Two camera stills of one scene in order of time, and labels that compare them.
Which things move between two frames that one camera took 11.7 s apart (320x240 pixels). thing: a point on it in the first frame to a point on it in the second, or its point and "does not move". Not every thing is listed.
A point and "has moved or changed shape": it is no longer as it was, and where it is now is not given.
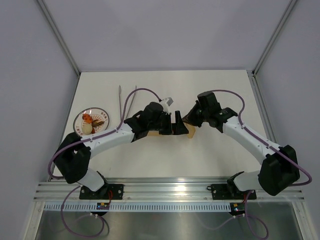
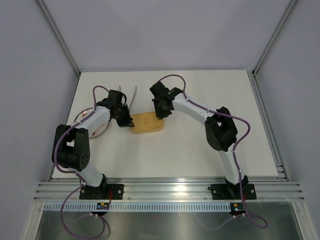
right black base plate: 229,192 does not move
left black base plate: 117,190 does not move
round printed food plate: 96,114 does not move
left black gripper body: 163,124 to 123,119
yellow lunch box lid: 191,129 has moved or changed shape
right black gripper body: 200,115 to 161,112
